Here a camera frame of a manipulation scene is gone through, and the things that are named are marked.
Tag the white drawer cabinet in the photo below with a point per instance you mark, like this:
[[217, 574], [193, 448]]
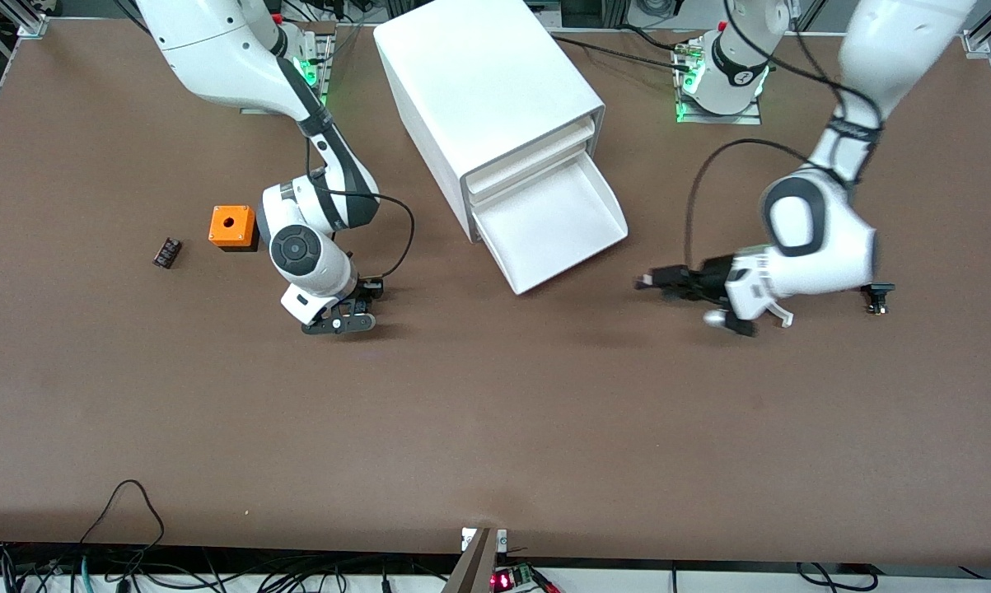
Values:
[[479, 74]]

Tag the grey left arm base plate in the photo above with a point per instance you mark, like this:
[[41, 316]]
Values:
[[750, 118]]

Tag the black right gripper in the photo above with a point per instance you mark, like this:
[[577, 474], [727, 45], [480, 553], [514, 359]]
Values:
[[369, 287]]

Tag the aluminium camera mount post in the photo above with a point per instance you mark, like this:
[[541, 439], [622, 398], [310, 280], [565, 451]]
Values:
[[477, 568]]

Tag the black push button switch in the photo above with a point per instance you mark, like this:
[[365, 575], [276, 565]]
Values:
[[878, 288]]

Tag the small black contact block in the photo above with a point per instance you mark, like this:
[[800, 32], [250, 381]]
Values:
[[167, 252]]

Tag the white drawer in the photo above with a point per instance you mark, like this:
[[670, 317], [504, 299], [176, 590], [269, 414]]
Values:
[[528, 161], [553, 222]]

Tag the white mount bracket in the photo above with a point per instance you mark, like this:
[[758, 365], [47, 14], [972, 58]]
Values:
[[467, 539]]

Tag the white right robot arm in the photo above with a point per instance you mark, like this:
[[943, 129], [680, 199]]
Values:
[[215, 49]]

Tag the circuit board with red light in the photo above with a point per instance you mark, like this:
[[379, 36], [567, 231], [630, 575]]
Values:
[[503, 581]]

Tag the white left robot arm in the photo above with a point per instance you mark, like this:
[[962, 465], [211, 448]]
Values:
[[825, 239]]

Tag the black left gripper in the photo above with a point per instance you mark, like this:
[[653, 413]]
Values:
[[708, 277]]

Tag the orange button box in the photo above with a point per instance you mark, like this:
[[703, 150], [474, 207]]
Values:
[[231, 226]]

